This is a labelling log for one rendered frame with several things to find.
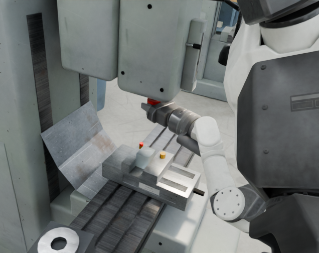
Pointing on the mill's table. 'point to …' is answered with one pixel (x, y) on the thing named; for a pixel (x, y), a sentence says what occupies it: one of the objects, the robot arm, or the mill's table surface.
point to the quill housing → (154, 45)
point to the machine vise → (175, 186)
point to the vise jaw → (157, 167)
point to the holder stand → (63, 240)
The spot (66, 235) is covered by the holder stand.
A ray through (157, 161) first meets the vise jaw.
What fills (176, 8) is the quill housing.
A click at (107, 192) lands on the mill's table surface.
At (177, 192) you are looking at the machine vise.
